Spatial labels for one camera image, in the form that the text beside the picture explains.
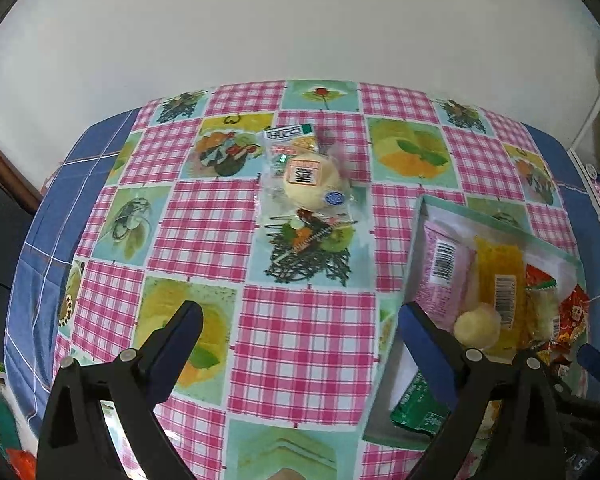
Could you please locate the green snack packet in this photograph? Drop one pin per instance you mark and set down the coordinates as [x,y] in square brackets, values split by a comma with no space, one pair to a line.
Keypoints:
[418,410]

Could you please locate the small round cake packet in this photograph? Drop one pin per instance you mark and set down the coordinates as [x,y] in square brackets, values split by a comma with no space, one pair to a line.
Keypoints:
[478,328]

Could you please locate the green edged cake packet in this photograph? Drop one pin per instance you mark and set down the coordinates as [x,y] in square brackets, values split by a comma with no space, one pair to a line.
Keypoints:
[543,319]

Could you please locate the brown wooden trim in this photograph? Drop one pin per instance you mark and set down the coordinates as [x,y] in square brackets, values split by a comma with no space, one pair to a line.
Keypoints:
[18,187]

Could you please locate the pink snack packet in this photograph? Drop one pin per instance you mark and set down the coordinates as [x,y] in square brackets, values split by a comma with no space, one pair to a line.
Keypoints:
[442,286]

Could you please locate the yellow snack packet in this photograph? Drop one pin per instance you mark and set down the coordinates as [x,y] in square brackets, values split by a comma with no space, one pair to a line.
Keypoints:
[501,280]

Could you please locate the large steamed cake packet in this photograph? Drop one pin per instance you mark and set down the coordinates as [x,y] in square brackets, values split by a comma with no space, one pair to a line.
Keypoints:
[304,180]

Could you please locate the pink plaid fruit tablecloth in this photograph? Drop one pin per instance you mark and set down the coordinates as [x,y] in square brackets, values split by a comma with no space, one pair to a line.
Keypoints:
[279,379]

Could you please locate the red patterned wafer packet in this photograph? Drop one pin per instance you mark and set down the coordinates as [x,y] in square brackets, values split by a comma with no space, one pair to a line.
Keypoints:
[538,279]

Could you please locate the orange object on floor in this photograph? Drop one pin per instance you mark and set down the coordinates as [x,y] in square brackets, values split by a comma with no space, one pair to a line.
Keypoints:
[23,463]

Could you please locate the blue checked under cloth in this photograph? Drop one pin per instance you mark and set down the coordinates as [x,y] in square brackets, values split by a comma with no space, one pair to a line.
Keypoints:
[45,259]

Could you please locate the mint green white tray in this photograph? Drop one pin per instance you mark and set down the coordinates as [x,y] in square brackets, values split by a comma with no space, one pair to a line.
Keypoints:
[397,368]

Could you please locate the red cartoon snack bag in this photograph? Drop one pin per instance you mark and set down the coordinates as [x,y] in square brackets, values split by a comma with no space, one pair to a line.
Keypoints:
[567,325]

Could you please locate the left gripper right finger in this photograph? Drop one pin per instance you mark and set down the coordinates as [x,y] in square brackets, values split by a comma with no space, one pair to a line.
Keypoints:
[437,354]

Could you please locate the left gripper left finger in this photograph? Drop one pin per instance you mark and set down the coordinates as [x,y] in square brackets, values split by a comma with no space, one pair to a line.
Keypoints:
[163,355]

